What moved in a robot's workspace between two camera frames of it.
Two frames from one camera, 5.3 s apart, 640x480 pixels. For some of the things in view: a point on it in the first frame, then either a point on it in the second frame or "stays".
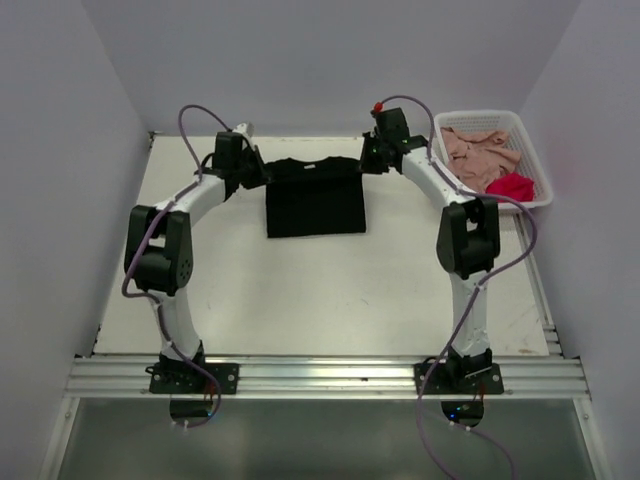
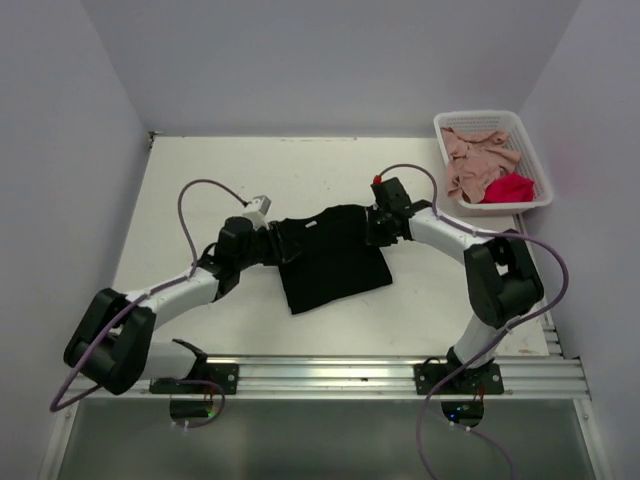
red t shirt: x=513 y=185 stays
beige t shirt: x=474 y=155 stays
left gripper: x=262 y=174 to x=273 y=237
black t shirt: x=322 y=197 to x=334 y=259
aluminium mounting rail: x=326 y=379 stays
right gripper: x=366 y=164 to x=372 y=237
